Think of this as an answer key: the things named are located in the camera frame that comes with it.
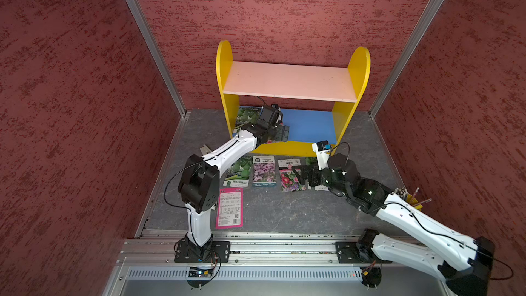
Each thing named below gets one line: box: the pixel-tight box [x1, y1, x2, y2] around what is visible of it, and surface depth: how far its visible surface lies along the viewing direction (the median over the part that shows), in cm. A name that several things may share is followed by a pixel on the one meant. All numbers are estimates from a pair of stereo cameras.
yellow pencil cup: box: [405, 187, 433, 212], surface depth 77 cm
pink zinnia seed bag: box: [278, 158, 307, 193], surface depth 96 cm
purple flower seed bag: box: [252, 155, 278, 188], surface depth 97 cm
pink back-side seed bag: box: [215, 187, 245, 229], surface depth 86 cm
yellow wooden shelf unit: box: [216, 40, 372, 155], surface depth 79 cm
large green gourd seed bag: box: [219, 152, 254, 189], surface depth 96 cm
